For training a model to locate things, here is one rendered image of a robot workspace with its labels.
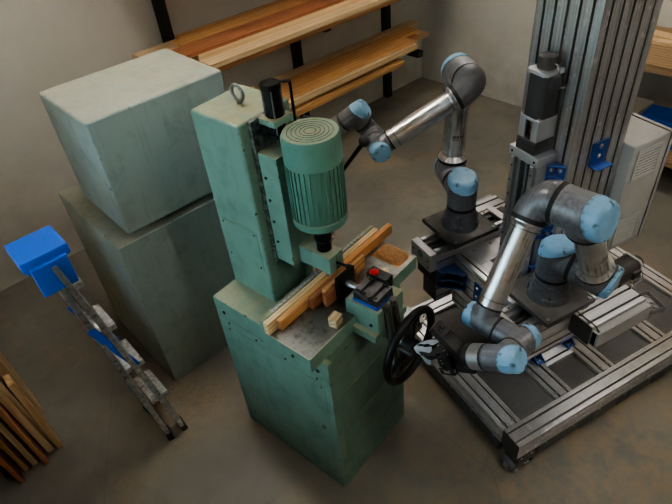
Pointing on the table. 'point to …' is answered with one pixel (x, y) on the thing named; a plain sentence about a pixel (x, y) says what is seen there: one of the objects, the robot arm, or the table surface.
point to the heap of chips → (391, 255)
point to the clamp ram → (345, 282)
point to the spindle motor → (315, 174)
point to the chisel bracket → (320, 256)
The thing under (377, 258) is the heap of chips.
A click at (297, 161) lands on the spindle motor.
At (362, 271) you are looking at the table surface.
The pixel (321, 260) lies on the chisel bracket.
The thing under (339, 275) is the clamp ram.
